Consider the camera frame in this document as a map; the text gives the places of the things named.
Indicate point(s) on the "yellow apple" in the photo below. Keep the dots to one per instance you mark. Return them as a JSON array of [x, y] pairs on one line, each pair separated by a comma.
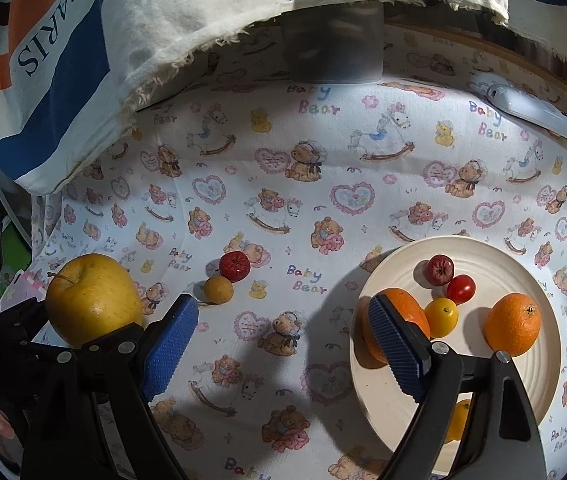
[[93, 300]]

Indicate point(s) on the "orange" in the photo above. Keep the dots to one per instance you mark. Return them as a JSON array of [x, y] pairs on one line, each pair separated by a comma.
[[512, 324], [413, 315]]

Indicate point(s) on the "cream ribbed plate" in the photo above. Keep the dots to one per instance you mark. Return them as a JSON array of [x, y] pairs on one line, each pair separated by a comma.
[[493, 275]]

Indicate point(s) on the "bear printed cloth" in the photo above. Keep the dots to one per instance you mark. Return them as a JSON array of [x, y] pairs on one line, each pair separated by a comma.
[[283, 200]]

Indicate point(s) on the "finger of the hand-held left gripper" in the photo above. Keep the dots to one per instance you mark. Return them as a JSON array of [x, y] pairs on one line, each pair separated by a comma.
[[23, 335]]

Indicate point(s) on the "red crabapple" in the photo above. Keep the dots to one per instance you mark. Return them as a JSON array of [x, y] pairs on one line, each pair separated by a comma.
[[438, 270], [234, 266]]

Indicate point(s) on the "white remote control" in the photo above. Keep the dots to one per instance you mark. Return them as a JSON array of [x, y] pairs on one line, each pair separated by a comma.
[[538, 110]]

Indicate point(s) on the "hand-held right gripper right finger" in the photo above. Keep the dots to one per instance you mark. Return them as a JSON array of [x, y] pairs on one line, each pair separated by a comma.
[[396, 350]]

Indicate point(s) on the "green object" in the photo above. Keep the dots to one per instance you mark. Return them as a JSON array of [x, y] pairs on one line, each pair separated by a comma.
[[13, 250]]

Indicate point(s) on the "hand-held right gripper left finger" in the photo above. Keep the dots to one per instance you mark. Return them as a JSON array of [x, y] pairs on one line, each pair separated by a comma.
[[168, 355]]

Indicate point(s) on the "small brown yellow fruit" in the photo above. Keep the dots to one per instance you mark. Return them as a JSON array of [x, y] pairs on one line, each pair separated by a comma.
[[218, 290]]

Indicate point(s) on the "wooden rail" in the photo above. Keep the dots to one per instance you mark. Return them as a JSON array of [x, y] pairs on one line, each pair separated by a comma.
[[513, 42]]

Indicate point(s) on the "pink printed paper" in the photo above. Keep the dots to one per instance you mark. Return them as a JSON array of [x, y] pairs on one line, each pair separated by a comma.
[[28, 285]]

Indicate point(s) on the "small orange kumquat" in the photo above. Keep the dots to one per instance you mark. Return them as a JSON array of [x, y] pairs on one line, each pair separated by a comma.
[[461, 417]]

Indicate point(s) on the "striped canvas bag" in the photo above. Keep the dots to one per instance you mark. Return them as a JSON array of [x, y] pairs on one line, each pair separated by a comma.
[[213, 5]]

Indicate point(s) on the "red cherry tomato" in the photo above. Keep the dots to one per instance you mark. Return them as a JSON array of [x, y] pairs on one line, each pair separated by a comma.
[[461, 289]]

